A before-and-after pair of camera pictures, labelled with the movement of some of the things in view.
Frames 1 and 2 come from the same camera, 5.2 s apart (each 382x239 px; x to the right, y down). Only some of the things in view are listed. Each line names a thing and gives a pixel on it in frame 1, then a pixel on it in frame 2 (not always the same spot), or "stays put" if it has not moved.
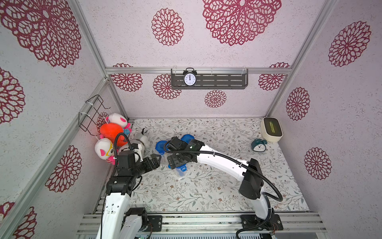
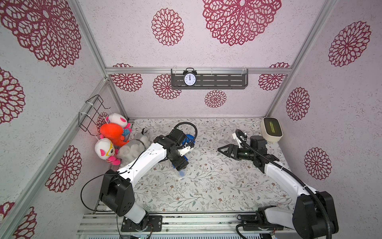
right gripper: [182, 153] → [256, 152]
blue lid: [187, 138] stays put
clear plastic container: [180, 173] stays put
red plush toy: [110, 131] stays put
